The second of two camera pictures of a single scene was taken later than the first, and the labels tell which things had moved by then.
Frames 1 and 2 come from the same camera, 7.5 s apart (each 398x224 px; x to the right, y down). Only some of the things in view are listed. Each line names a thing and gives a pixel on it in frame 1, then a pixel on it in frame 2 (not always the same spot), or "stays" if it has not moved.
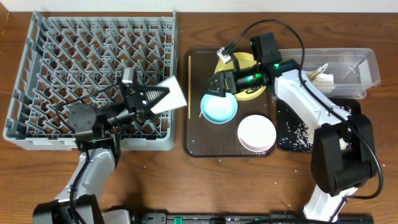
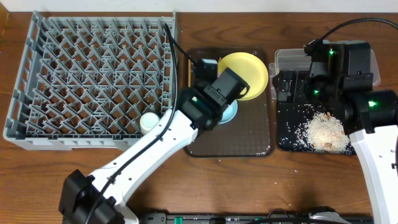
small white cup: (174, 99) to (147, 121)
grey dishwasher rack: (68, 57) stays
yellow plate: (239, 60) stays
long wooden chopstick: (189, 86) stays
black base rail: (247, 218) stays
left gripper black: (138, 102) to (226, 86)
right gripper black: (219, 78) to (285, 77)
